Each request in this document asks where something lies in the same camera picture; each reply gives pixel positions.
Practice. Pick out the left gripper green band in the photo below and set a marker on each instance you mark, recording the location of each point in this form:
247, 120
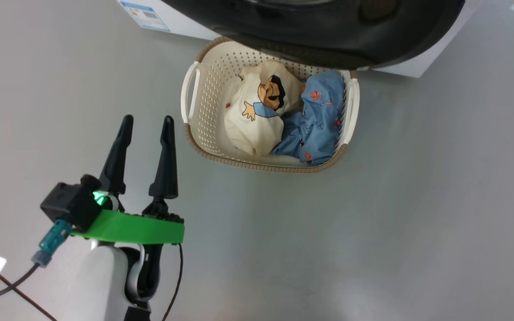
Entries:
127, 229

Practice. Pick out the cream cartoon print garment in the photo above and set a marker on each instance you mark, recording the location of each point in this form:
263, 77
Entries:
248, 133

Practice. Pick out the blue patterned garment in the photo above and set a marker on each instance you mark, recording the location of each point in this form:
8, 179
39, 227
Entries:
317, 127

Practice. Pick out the dark round washing machine door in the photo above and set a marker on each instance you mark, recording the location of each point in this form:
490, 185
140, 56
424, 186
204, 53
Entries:
328, 26

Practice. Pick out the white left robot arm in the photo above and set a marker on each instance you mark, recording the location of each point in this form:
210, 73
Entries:
92, 285

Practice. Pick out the cream perforated laundry basket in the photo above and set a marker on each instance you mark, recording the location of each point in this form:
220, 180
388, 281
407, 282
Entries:
212, 89

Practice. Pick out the white washing machine body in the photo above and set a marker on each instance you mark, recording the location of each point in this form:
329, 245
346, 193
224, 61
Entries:
185, 24

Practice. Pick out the blue energy label sticker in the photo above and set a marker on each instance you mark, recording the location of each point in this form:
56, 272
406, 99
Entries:
144, 13

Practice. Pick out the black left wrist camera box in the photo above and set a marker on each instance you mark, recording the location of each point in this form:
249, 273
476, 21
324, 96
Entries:
67, 204

